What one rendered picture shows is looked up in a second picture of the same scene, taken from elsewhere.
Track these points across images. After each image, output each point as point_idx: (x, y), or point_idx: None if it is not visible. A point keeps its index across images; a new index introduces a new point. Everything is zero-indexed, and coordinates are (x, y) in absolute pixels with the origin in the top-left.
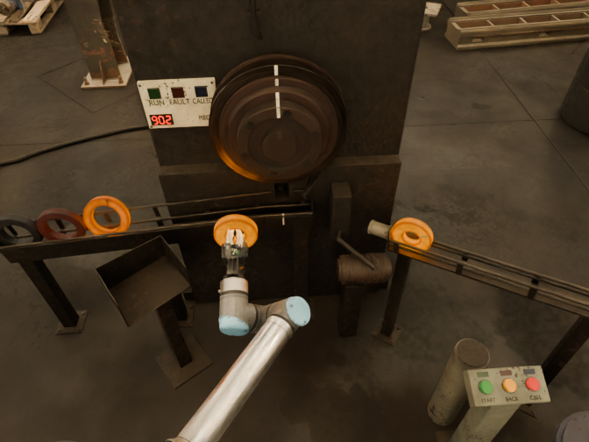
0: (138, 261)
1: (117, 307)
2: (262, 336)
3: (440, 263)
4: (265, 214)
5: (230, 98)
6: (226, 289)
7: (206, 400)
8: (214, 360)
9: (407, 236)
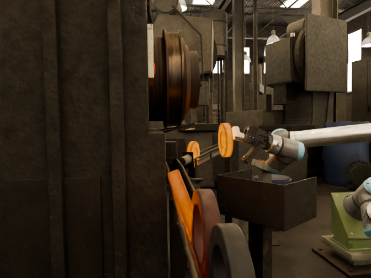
0: (243, 200)
1: (316, 179)
2: (306, 130)
3: (205, 160)
4: (180, 162)
5: (184, 44)
6: (280, 137)
7: (359, 127)
8: None
9: None
